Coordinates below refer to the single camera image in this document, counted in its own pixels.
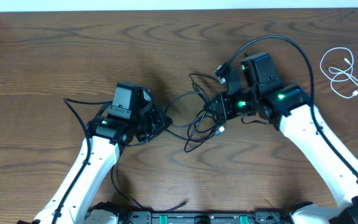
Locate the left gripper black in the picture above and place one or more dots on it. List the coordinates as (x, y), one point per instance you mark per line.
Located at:
(160, 122)

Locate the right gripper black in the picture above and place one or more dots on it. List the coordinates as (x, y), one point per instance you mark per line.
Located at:
(224, 112)

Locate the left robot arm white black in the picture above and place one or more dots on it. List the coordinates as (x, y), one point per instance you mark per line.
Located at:
(107, 134)

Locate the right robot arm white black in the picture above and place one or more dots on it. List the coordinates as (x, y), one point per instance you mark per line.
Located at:
(290, 112)

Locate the black mounting rail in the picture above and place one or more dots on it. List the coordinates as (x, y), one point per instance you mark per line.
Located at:
(204, 217)

